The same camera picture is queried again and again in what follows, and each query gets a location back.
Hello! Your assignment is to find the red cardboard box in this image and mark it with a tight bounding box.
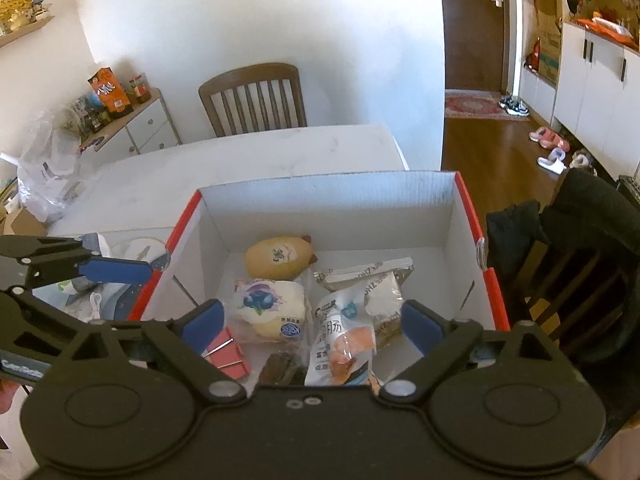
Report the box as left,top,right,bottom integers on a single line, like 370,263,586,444
125,170,512,386

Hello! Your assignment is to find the pair of pink slippers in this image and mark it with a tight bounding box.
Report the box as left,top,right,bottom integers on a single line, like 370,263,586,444
530,127,571,151

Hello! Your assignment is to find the orange snack box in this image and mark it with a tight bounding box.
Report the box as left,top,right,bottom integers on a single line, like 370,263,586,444
88,67,132,113

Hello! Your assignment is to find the white marble desktop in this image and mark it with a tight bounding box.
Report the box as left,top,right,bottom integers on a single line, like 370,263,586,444
0,124,408,321

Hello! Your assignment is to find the small brown cardboard box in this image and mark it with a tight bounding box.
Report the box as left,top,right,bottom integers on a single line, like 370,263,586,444
0,207,48,236

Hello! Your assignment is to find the sausage packet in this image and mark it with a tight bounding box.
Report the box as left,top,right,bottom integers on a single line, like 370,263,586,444
305,290,376,387

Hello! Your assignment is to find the clear plastic bag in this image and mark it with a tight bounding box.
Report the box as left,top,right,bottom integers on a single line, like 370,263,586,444
0,110,81,223

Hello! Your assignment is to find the dark snack packet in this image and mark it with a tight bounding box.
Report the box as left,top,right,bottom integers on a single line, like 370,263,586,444
257,352,308,387

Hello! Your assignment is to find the silver snack packet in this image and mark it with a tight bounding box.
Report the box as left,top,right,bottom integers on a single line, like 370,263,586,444
312,256,415,348

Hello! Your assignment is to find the blueberry pastry packet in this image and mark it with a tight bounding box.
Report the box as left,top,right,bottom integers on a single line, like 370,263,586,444
232,279,307,343

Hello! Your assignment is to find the red patterned rug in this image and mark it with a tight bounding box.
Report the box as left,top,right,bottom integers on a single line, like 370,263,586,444
445,91,532,121

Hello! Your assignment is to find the pair of dark sneakers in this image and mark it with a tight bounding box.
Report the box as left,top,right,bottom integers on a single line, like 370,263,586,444
500,95,530,116

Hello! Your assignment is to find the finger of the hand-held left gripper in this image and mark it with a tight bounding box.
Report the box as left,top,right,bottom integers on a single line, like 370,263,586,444
0,233,154,291
0,286,109,369

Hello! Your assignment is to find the brown wooden chair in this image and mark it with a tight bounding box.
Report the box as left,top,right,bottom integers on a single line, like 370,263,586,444
198,63,308,137

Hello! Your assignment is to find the orange flat package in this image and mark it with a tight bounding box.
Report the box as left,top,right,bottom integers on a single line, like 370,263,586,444
575,10,633,43

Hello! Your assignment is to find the white slipper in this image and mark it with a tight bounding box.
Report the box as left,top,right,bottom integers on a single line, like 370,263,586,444
538,149,568,173

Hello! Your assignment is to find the yellow bun packet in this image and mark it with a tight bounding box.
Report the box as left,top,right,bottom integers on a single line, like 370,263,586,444
244,234,318,281

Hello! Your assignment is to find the brown wooden door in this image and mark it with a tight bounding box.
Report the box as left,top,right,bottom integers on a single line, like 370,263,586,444
440,0,516,92

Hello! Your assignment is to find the wooden wall shelf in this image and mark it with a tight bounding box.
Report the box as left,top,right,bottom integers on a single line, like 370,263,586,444
0,15,55,48

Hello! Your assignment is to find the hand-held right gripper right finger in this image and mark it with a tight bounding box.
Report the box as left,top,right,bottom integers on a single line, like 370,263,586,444
380,299,596,404

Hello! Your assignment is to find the yellow knitted item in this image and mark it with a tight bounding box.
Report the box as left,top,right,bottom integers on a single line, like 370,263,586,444
0,0,33,31

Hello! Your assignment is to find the dark wooden chair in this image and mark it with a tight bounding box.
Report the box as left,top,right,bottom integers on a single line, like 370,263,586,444
510,240,626,356

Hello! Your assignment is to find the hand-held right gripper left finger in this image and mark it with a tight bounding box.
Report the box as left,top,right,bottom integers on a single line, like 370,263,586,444
37,299,247,404

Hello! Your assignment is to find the small red packet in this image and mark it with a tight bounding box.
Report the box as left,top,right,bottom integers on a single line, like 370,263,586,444
202,327,251,378

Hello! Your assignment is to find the wooden chair with black jacket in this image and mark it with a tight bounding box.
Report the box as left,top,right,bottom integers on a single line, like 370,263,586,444
486,167,640,361

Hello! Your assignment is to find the printed cardboard carton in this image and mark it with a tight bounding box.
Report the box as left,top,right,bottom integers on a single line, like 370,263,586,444
537,30,561,86

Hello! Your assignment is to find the white side cabinet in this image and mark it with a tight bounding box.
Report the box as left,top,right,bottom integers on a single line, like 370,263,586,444
77,87,182,161

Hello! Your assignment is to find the red-lidded sauce jar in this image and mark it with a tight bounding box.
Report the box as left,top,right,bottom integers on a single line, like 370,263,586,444
129,74,151,104

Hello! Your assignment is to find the tall white cabinet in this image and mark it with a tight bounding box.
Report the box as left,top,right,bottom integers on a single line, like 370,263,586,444
552,22,640,148

